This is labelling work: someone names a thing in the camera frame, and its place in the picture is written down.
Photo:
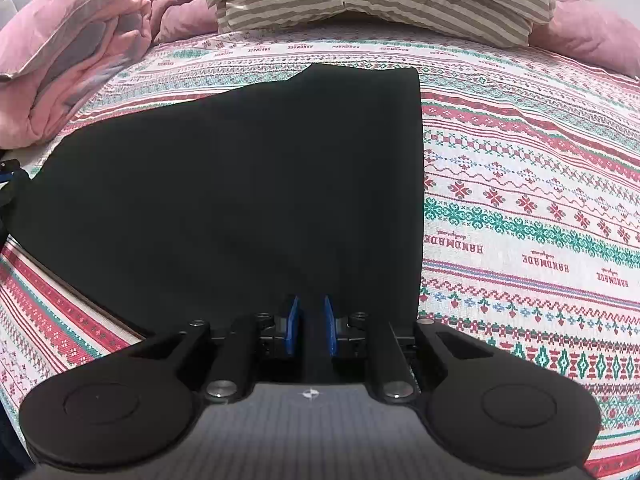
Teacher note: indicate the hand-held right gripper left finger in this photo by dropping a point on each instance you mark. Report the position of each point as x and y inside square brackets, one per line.
[294, 327]

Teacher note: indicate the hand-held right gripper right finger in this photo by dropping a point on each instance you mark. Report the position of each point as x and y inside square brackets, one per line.
[328, 327]

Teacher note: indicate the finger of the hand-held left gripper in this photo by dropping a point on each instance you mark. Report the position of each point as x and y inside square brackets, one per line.
[7, 167]

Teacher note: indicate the black pants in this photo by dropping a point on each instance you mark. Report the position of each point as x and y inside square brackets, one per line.
[250, 185]

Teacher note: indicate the light pink blanket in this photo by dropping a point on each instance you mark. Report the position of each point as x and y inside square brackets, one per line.
[65, 95]

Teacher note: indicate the pink pillow with grey trim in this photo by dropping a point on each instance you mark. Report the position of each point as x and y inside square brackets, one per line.
[70, 15]

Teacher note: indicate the patterned bedsheet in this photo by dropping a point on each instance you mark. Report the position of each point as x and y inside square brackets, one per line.
[525, 185]

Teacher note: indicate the striped beige pillows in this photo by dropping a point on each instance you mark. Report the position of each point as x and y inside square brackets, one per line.
[380, 0]

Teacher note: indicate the mauve pillow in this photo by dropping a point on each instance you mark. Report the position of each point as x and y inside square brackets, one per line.
[590, 35]

